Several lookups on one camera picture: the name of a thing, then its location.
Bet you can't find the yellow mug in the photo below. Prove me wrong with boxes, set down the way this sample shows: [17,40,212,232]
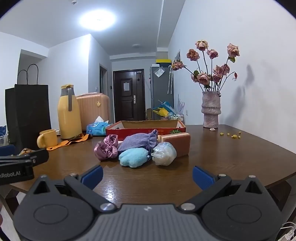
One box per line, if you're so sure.
[37,129,58,149]

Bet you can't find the dark brown entrance door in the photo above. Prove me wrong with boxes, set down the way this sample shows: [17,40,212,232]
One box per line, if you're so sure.
[113,69,146,123]

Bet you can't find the hanging folded umbrella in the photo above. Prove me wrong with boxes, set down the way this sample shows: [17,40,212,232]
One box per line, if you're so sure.
[168,65,174,94]

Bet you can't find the wire storage rack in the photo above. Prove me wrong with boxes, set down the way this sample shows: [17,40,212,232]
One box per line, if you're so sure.
[168,112,184,121]

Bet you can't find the purple wall decoration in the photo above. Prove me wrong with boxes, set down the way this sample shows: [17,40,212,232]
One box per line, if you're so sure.
[178,94,186,112]

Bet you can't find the heap of yellow blue bags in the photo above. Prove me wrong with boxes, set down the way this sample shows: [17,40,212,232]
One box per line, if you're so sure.
[153,100,176,117]

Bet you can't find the dried pink roses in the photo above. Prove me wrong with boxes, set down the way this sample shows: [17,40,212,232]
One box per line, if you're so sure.
[171,40,240,93]

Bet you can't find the scattered yellow flower buds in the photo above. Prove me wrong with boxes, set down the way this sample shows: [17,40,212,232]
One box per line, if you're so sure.
[220,131,242,139]

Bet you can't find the black paper bag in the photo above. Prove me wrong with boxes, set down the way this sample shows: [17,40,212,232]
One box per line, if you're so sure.
[5,64,52,151]

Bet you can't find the red cardboard box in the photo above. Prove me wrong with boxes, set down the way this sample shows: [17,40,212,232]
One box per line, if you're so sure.
[106,120,186,140]

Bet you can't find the orange felt strap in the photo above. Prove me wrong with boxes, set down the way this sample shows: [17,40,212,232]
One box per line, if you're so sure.
[46,133,93,151]

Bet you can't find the dark side door frame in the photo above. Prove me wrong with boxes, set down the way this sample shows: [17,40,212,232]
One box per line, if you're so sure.
[100,65,109,96]

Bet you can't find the pink satin scrunchie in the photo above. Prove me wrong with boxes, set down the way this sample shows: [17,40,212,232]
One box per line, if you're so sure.
[94,134,119,161]

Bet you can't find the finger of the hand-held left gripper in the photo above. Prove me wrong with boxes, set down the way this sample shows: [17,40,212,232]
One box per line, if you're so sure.
[0,145,16,156]
[17,149,49,168]

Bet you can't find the grey refrigerator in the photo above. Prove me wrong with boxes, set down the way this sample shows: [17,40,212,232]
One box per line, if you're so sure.
[150,66,174,110]

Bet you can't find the yellow thermos jug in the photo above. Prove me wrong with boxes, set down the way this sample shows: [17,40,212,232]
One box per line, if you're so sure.
[57,85,83,140]

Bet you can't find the white cable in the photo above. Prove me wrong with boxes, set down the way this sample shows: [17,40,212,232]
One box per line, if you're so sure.
[280,222,296,241]

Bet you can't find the round ceiling light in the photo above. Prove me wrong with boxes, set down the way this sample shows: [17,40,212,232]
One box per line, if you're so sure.
[79,9,116,31]

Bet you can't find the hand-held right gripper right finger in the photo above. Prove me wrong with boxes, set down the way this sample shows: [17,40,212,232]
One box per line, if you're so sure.
[178,165,270,211]

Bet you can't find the pink ribbed suitcase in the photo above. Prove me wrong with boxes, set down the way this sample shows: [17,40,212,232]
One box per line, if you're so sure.
[76,93,111,133]

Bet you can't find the blue tissue pack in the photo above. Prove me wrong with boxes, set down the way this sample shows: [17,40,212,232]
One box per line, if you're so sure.
[86,116,114,136]

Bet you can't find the light blue fluffy glove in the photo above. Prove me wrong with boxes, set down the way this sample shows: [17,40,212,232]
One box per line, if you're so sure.
[119,148,151,168]

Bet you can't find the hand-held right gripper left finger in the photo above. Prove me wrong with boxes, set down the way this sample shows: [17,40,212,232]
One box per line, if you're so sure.
[27,165,117,212]

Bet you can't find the pink ceramic vase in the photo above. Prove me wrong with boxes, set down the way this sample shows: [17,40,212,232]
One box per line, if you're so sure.
[201,91,222,128]

